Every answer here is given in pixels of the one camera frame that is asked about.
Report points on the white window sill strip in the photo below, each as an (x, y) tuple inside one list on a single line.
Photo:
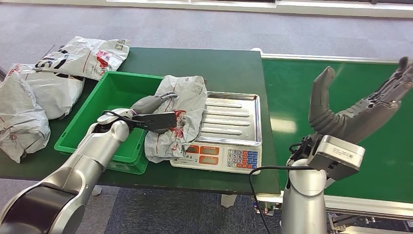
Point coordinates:
[(193, 7)]

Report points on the white package with red print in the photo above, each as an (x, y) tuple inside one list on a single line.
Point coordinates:
[(187, 106)]

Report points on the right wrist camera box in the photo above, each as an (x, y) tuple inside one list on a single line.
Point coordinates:
[(338, 155)]

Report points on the green plastic crate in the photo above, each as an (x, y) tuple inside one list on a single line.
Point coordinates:
[(113, 90)]

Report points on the white package with black lettering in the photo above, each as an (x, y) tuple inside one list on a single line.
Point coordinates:
[(80, 55)]

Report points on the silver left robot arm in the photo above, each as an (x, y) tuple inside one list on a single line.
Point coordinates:
[(84, 158)]

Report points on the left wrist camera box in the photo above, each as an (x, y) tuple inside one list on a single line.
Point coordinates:
[(158, 121)]

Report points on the green conveyor belt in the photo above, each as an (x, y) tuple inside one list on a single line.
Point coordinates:
[(371, 168)]

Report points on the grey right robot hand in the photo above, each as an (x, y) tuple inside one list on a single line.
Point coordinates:
[(358, 119)]

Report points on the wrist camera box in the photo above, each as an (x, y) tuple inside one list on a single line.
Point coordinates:
[(338, 155), (158, 121)]

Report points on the electronic scale with steel tray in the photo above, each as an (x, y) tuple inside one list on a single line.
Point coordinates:
[(232, 119)]

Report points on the dark green table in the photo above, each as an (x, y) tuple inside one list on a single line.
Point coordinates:
[(200, 64)]

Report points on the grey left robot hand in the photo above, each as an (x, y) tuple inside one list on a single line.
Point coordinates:
[(148, 103)]

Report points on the crumpled white package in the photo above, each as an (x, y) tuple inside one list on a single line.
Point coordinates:
[(55, 93), (19, 126)]

